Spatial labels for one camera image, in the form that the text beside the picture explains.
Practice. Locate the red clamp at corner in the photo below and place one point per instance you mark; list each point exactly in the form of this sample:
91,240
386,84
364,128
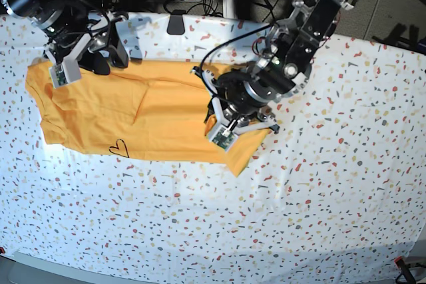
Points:
405,275

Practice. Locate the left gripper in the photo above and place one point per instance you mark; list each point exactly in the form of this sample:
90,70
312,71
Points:
234,102

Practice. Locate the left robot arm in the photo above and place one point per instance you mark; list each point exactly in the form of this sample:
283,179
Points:
281,70

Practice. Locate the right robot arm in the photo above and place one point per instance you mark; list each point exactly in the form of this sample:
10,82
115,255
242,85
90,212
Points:
57,17

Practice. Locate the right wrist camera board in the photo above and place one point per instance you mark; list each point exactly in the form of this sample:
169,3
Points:
65,73

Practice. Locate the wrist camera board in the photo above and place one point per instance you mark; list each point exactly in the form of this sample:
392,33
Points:
65,73
221,136

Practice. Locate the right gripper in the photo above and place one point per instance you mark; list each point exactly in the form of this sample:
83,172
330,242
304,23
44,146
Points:
99,48

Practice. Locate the terrazzo-patterned white tablecloth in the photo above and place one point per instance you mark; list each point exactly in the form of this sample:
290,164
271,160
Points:
334,197

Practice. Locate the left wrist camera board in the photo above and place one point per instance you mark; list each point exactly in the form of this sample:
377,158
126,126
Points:
221,136

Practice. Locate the white table leg post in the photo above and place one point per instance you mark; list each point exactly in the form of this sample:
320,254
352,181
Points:
229,9

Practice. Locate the yellow T-shirt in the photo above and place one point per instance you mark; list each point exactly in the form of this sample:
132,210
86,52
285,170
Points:
152,110

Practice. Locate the black table clamp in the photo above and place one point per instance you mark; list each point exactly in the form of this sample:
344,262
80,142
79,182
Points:
176,23

